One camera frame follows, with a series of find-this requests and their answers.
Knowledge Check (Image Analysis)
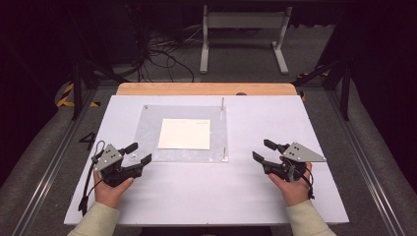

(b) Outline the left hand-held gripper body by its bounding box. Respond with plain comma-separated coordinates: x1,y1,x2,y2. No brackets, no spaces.
92,144,146,189

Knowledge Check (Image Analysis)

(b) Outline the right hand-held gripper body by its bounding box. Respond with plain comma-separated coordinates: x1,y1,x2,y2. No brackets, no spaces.
262,142,328,183

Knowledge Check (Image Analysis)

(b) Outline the clear acrylic photo frame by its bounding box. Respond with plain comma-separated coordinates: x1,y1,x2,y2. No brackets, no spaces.
132,96,230,164

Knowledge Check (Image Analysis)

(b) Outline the landscape photo card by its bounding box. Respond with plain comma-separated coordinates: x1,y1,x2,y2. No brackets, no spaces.
157,118,211,151

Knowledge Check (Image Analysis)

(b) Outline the person's left hand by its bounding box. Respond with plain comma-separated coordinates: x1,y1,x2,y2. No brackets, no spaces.
92,170,136,209

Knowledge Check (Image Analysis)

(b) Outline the person's right hand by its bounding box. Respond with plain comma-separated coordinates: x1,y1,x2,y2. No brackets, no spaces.
268,156,313,207

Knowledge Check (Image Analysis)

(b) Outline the white board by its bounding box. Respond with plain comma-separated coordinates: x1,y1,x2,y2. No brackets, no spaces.
63,94,350,227

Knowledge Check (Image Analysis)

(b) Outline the black metal stand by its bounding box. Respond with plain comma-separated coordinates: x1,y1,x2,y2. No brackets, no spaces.
67,6,130,122
291,60,352,122

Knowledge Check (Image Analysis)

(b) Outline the wooden table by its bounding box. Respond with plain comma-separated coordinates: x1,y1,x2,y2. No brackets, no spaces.
115,82,299,97

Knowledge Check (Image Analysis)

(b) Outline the white metal stand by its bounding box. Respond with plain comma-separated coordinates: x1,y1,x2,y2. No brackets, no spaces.
199,4,294,76

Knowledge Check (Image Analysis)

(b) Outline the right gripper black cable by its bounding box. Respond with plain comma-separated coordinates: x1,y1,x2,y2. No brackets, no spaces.
284,159,317,201

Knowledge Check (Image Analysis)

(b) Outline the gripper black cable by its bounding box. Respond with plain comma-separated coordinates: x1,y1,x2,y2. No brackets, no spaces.
78,140,106,216
284,159,317,201

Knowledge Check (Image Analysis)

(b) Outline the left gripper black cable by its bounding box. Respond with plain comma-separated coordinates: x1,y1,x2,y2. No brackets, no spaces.
78,140,106,216

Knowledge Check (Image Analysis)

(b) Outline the aluminium rail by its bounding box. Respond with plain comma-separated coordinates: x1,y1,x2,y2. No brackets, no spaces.
11,86,114,236
308,86,408,236

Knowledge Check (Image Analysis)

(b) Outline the bundle of floor cables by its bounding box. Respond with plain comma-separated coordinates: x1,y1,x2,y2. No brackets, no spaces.
129,6,206,84

